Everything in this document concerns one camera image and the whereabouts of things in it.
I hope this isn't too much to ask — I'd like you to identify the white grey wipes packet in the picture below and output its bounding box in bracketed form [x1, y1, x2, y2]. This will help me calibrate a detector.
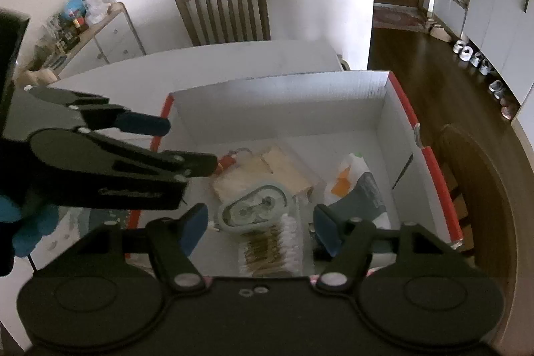
[323, 153, 392, 230]

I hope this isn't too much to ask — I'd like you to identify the cotton swabs bag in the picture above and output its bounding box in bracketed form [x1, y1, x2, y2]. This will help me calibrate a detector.
[238, 214, 303, 277]

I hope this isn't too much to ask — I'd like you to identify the dark speckled pouch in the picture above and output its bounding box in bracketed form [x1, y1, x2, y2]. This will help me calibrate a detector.
[309, 222, 332, 263]

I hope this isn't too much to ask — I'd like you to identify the blue gloved left hand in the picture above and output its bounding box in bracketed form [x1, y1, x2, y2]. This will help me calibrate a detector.
[1, 196, 59, 258]

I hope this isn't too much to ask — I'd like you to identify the white drawer sideboard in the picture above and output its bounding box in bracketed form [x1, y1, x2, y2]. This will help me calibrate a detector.
[25, 2, 147, 79]

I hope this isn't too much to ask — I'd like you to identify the white plastic bag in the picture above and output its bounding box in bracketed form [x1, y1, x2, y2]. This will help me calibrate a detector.
[84, 0, 111, 27]

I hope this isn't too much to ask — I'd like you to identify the red cardboard shoe box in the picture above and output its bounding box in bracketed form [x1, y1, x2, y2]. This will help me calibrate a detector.
[150, 70, 463, 277]

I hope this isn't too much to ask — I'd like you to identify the brown chair beside box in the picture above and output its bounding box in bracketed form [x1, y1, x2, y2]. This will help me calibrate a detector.
[434, 124, 517, 320]

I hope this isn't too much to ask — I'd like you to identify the brown wooden slatted chair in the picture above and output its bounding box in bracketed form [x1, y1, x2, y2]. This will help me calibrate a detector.
[175, 0, 271, 46]

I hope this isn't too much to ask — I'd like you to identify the white shoe pair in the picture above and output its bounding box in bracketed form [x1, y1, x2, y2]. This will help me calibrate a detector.
[453, 40, 473, 62]

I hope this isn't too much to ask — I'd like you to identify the patterned door mat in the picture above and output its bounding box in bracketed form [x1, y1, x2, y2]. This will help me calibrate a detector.
[373, 4, 427, 32]

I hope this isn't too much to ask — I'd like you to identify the red charm keychain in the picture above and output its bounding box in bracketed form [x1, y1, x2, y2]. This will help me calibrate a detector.
[215, 147, 253, 175]

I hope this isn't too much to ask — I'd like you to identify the white wall cabinet unit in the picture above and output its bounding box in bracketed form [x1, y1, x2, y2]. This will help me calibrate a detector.
[434, 0, 533, 148]

